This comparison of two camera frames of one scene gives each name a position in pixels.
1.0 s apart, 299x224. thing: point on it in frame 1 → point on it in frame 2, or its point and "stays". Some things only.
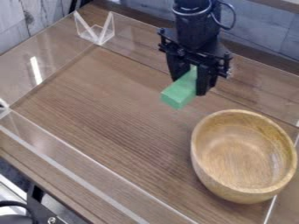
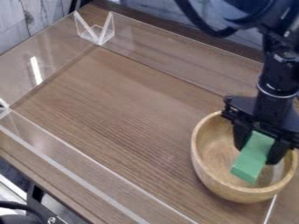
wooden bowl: x=244 y=156 stays
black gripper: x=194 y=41 → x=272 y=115
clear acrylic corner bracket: x=97 y=33 stays
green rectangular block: x=182 y=89 → x=253 y=157
